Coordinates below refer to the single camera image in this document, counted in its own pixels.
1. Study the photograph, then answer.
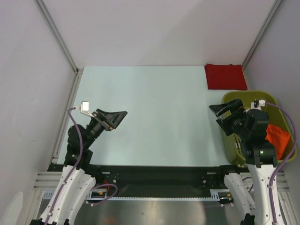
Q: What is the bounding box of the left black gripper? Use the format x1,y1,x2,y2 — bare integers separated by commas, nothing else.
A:
83,108,127,148

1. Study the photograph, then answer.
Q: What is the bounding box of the orange t shirt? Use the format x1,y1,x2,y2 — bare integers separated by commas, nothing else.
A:
266,124,290,160

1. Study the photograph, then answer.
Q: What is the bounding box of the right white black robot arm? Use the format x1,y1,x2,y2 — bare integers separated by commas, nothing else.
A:
209,98,284,225

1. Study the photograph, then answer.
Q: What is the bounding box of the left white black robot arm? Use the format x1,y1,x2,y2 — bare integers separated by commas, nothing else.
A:
30,109,127,225

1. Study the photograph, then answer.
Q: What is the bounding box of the folded red t shirt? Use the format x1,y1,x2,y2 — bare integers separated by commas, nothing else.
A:
204,64,248,90

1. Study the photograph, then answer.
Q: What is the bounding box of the olive green plastic basket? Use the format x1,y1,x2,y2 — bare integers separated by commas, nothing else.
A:
221,90,294,167

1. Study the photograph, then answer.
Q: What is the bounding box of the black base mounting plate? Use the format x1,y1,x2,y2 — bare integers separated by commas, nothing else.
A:
46,164,251,198

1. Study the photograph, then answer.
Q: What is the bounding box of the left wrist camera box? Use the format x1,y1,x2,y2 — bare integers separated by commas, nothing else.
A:
80,101,90,112

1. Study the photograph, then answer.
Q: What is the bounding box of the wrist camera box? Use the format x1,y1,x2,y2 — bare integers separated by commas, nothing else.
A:
80,101,90,112
251,99,266,110

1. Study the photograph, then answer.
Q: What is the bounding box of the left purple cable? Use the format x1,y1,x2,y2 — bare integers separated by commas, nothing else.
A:
43,106,118,225

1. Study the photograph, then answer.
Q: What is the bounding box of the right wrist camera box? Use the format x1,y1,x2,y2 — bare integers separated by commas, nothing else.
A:
251,99,266,110

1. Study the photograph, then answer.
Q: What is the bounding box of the white slotted cable duct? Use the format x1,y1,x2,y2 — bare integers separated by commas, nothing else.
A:
86,190,233,202

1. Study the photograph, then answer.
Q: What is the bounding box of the left aluminium corner post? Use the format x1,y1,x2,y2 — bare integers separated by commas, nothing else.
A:
34,0,78,74

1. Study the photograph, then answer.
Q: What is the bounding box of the aluminium corner post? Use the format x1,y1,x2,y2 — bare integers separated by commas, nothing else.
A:
242,0,284,70
34,0,78,74

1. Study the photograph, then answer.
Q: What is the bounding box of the right aluminium corner post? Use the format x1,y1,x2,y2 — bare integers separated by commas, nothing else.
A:
242,0,284,70

